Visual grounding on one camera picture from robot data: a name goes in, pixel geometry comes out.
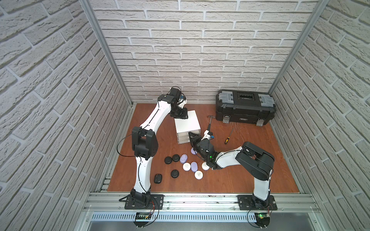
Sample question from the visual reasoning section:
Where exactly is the right controller board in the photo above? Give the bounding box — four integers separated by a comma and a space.
255, 213, 270, 229

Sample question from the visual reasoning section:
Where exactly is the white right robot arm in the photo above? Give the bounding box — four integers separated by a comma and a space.
188, 132, 275, 203

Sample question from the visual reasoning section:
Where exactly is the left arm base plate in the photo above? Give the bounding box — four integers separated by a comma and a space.
119, 194, 164, 210

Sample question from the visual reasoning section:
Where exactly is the black oblong earphone case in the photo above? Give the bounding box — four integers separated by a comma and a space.
154, 174, 162, 184

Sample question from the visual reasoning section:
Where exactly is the controller board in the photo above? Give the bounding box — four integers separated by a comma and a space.
134, 212, 153, 228
255, 213, 270, 229

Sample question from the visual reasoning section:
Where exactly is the yellow black screwdriver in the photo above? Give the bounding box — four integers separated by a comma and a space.
224, 128, 234, 144

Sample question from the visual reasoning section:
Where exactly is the black plastic toolbox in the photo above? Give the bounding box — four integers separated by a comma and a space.
215, 90, 276, 127

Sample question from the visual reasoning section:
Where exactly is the aluminium frame rail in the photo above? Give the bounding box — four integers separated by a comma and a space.
83, 192, 320, 213

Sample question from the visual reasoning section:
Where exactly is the left controller board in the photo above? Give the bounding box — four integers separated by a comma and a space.
134, 212, 153, 228

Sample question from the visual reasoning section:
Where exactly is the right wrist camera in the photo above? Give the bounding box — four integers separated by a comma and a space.
202, 130, 214, 140

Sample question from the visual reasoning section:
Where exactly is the steel claw hammer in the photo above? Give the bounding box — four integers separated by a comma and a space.
207, 115, 215, 131

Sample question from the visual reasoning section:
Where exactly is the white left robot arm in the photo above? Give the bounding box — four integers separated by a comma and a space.
132, 86, 188, 194

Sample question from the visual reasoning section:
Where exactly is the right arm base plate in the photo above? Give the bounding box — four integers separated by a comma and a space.
237, 194, 278, 211

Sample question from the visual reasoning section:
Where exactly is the white round earphone case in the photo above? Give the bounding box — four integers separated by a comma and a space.
201, 162, 210, 171
195, 170, 203, 180
183, 163, 191, 171

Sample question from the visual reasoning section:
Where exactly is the white drawer cabinet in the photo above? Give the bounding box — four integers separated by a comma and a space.
174, 110, 201, 144

